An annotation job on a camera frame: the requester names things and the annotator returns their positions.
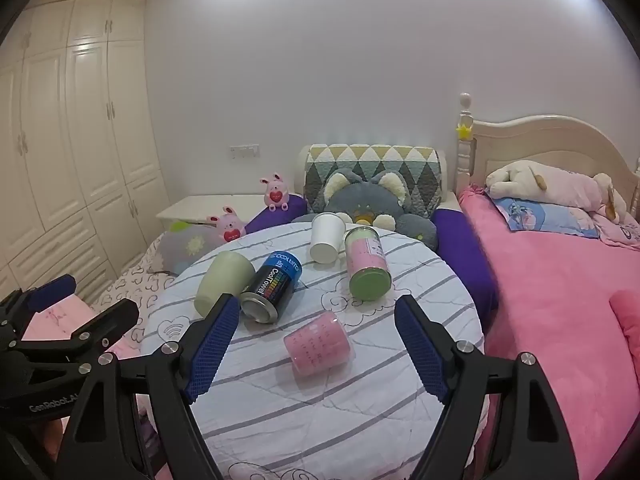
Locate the white and pink plush dog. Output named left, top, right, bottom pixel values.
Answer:
left=485, top=160, right=629, bottom=221

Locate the pink and green can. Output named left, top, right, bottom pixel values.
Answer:
left=344, top=226, right=392, bottom=302

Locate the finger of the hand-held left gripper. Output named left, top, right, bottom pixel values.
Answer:
left=0, top=275, right=77, bottom=333
left=15, top=298, right=140, bottom=367

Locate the pink translucent cup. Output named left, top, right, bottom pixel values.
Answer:
left=283, top=310, right=355, bottom=380

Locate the light green cup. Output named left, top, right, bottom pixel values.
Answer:
left=194, top=251, right=257, bottom=317

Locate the white heart printed sheet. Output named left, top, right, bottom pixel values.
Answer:
left=90, top=252, right=177, bottom=322

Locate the pink bow printed cloth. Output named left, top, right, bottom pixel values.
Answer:
left=20, top=292, right=146, bottom=361

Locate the triangle patterned cushion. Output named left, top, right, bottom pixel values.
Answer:
left=298, top=143, right=447, bottom=213

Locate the white nightstand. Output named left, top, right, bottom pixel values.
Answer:
left=156, top=193, right=281, bottom=234

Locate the grey cat plush cushion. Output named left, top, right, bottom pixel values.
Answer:
left=291, top=170, right=438, bottom=252

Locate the black printed can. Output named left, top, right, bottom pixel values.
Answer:
left=240, top=251, right=304, bottom=323

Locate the pink fleece blanket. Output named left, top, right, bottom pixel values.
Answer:
left=459, top=185, right=640, bottom=480

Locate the grey flower cushion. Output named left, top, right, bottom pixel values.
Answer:
left=149, top=219, right=224, bottom=276

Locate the blue printed pillow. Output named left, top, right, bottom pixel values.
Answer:
left=492, top=196, right=601, bottom=240

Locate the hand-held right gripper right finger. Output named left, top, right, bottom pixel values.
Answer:
left=394, top=294, right=584, bottom=480

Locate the white paper cup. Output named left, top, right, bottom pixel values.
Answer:
left=309, top=213, right=347, bottom=264

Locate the pink printed pillow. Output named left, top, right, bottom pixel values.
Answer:
left=594, top=209, right=640, bottom=252

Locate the pink cushion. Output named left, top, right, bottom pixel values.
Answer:
left=609, top=290, right=640, bottom=357

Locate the cream wardrobe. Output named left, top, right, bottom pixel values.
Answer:
left=0, top=0, right=174, bottom=307

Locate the cream bed headboard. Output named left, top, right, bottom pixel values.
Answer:
left=456, top=93, right=640, bottom=202

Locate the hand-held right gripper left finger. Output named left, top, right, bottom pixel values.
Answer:
left=55, top=293, right=241, bottom=480

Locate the pink rabbit plush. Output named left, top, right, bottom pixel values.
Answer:
left=207, top=205, right=247, bottom=244
left=259, top=172, right=291, bottom=212

